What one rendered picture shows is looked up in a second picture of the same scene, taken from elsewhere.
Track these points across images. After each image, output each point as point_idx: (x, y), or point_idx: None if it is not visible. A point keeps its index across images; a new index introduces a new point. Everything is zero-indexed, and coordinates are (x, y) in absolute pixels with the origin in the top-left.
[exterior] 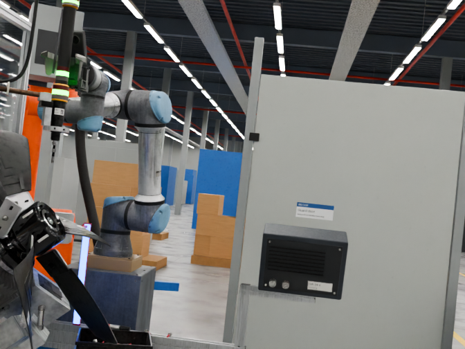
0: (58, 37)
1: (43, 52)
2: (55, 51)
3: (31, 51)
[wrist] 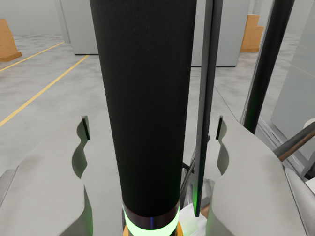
0: (203, 38)
1: (224, 114)
2: (198, 126)
3: (250, 107)
